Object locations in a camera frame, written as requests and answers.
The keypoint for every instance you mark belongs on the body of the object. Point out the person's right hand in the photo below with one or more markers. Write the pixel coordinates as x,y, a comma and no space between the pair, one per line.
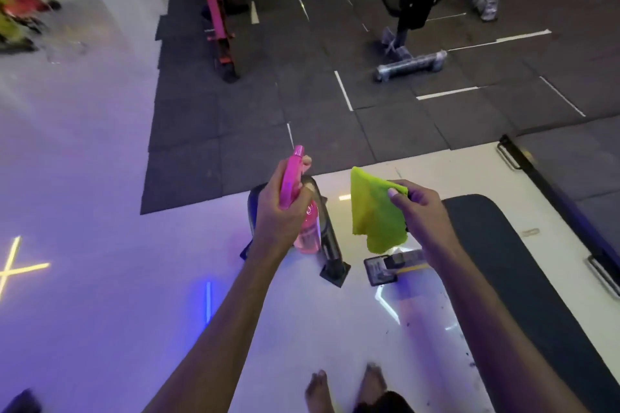
428,219

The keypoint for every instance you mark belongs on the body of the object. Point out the person's left hand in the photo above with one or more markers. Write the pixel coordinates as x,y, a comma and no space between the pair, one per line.
269,219

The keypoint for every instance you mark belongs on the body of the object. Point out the person's right thumb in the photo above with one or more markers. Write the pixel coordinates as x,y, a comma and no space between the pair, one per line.
397,196

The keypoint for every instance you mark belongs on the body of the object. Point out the person's left thumb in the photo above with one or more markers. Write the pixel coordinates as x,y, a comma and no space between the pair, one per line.
302,202

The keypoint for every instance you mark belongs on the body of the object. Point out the yellow-green microfibre cloth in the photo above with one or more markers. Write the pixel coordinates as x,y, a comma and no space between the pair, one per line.
374,214

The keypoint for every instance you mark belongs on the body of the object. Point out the pink spray bottle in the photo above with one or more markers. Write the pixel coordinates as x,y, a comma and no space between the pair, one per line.
306,233

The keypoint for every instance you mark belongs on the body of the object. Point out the person's right forearm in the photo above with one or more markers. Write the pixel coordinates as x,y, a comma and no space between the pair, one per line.
489,330

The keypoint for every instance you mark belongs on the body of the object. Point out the person's left forearm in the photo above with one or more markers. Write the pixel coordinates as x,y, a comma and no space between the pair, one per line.
227,330

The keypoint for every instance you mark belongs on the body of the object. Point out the black bench foot plate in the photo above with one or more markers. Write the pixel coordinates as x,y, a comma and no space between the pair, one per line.
385,270

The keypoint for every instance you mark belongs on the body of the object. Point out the person's right foot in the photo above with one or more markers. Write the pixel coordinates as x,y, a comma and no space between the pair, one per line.
372,381

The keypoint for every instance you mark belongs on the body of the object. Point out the person's foot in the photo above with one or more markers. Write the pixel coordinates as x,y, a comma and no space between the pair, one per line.
372,381
318,393

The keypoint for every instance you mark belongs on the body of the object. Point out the person's left foot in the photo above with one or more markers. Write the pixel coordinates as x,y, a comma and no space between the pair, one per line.
318,393

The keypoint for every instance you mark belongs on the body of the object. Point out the person's dark shorts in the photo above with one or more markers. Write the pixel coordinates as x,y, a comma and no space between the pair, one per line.
385,403

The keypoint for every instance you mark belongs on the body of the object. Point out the pile of colourful items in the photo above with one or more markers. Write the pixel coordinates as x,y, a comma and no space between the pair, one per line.
17,11

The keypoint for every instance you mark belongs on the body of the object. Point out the dark object at floor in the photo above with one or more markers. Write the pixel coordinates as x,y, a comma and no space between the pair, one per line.
19,403

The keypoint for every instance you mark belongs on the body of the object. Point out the black metal floor frame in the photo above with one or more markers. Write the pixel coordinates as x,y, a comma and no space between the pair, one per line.
557,195

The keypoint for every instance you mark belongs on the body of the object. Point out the red gym machine frame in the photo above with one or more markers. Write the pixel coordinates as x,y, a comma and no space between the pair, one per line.
215,16

